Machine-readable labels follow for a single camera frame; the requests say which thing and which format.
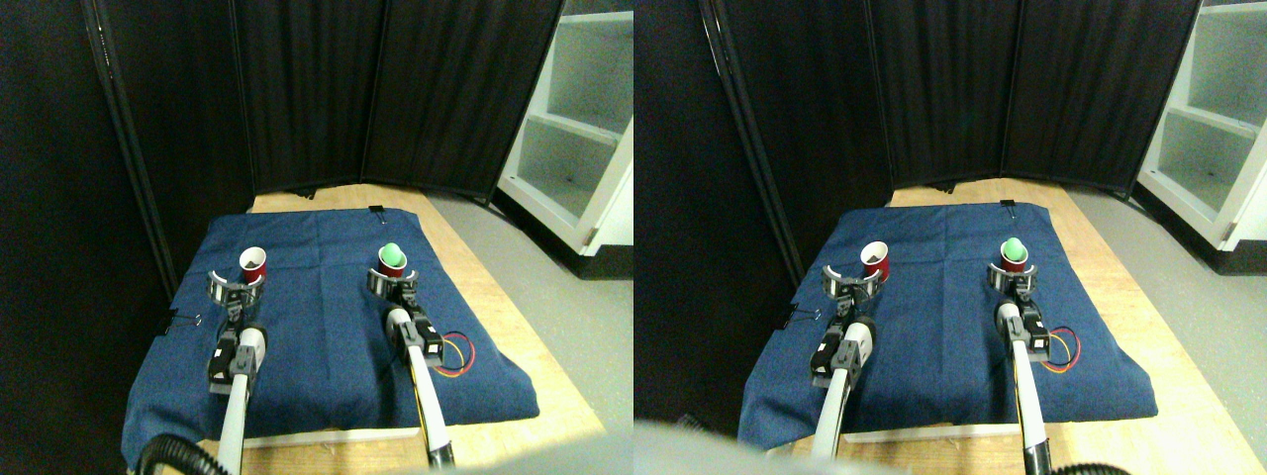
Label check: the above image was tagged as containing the black curtain stand pole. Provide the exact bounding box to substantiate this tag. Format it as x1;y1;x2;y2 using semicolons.
82;0;181;303
699;0;809;288

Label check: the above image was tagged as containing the white shelf unit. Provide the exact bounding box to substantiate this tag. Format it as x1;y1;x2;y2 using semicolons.
1135;0;1267;276
495;0;634;283

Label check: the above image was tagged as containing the dark blue cloth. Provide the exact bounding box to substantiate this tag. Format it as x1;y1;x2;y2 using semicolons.
121;205;541;472
737;200;1159;452

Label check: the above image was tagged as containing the black ribbed hose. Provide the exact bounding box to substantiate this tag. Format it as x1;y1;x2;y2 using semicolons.
137;435;221;475

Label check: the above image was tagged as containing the red wire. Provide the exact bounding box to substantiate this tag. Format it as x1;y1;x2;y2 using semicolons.
439;331;477;378
1043;326;1083;375

